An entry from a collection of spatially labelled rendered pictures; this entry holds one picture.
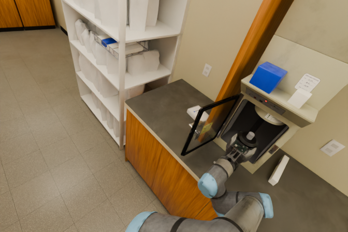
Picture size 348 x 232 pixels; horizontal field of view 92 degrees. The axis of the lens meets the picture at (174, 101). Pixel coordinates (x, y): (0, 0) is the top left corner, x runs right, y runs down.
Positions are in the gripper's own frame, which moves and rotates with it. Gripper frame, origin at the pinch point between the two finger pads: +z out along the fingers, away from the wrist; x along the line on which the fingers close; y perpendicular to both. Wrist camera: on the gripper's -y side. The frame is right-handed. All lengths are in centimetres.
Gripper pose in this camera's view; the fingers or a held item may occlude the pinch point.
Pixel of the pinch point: (245, 142)
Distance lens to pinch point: 94.1
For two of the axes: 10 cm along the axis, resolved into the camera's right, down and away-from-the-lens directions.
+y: 1.5, -7.2, -6.7
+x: -6.9, -5.7, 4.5
